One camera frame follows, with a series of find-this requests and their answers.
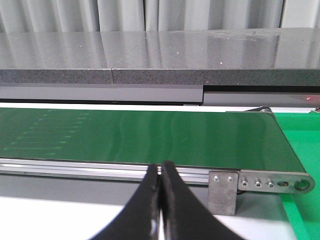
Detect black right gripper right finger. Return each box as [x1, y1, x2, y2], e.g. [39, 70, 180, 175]
[161, 161, 243, 240]

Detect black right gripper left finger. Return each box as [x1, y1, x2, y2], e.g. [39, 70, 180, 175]
[92, 164, 160, 240]

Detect steel conveyor end plate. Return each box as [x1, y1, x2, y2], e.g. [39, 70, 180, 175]
[237, 170, 316, 194]

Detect green conveyor belt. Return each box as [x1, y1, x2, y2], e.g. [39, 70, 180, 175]
[0, 108, 304, 172]

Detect grey panel under slab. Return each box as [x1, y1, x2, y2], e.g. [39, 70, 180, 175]
[0, 83, 320, 108]

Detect grey granite slab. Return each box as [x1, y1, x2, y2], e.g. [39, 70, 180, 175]
[0, 28, 320, 88]

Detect white pleated curtain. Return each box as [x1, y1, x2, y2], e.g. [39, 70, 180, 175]
[0, 0, 320, 33]

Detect steel conveyor mounting bracket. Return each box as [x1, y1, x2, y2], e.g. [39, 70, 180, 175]
[208, 170, 239, 216]

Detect aluminium conveyor side rail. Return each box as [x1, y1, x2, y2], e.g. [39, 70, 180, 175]
[0, 157, 210, 185]

